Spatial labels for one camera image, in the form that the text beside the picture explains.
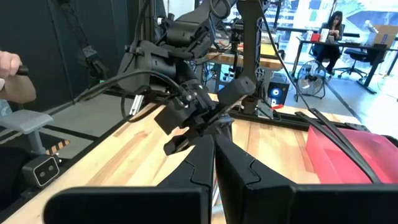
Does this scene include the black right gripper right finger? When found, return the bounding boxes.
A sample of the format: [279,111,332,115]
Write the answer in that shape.
[215,133,297,224]

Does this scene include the black office desk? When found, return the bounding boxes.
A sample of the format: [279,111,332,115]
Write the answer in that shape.
[297,36,398,94]

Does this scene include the person's left forearm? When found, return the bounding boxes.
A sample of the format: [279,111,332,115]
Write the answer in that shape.
[0,73,37,104]

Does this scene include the grey chair armrest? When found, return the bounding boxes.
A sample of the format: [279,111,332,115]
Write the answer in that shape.
[0,109,54,156]

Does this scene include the background wooden workbench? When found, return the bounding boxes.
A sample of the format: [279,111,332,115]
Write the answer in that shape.
[205,51,284,72]

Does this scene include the black office chair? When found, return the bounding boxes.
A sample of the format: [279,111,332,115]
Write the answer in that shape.
[337,48,385,81]

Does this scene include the black floor fan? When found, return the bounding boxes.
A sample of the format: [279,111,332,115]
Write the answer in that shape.
[294,60,326,100]

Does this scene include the cardboard box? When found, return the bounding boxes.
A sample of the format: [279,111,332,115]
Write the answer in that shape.
[373,24,398,48]

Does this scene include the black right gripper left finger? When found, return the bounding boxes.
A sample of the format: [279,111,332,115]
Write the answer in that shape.
[157,133,216,224]

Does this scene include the silver aluminium extrusion piece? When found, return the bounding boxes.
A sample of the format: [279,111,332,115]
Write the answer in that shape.
[128,94,146,116]

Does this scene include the computer tower blue light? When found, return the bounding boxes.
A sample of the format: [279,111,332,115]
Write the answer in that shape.
[267,81,290,107]

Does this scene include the grey table-level camera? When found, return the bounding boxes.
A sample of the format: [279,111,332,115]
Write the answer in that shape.
[21,154,61,189]

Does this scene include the pink plastic bin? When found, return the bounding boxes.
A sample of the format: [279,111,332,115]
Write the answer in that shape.
[306,126,398,185]

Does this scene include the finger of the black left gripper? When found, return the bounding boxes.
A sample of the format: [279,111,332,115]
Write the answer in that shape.
[154,101,187,135]
[163,129,200,156]

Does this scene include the person's left hand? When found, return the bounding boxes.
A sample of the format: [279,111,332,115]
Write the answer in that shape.
[0,51,23,79]

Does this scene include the person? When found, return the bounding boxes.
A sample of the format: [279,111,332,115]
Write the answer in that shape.
[312,11,345,75]

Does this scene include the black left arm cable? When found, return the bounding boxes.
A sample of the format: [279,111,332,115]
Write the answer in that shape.
[43,70,184,113]

